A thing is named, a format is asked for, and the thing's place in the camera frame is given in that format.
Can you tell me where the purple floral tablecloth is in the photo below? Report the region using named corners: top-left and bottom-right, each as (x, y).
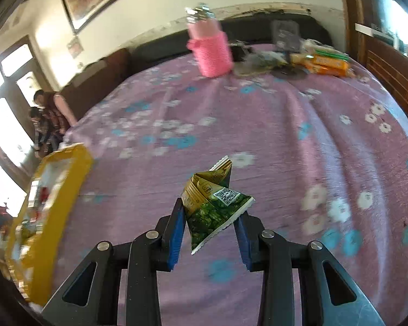
top-left (54, 55), bottom-right (408, 325)

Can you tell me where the pink-sleeved water bottle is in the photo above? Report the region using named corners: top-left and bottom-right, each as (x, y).
top-left (186, 4), bottom-right (233, 78)

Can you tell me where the orange snack packet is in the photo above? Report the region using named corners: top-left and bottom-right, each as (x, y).
top-left (290, 53), bottom-right (355, 78)

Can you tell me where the person in dark red jacket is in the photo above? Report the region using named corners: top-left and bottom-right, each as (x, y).
top-left (34, 89), bottom-right (70, 136)

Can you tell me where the person in patterned jacket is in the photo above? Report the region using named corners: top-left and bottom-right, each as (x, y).
top-left (29, 107), bottom-right (63, 159)

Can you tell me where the maroon armchair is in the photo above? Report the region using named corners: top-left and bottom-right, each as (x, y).
top-left (54, 49), bottom-right (130, 127)

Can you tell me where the yellow-rimmed white tray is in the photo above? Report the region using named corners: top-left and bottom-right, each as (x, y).
top-left (5, 143), bottom-right (93, 306)

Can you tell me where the black sofa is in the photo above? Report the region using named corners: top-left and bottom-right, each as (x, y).
top-left (129, 10), bottom-right (334, 72)

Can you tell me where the green yellow snack packet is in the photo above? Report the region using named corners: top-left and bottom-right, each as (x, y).
top-left (181, 156), bottom-right (255, 255)

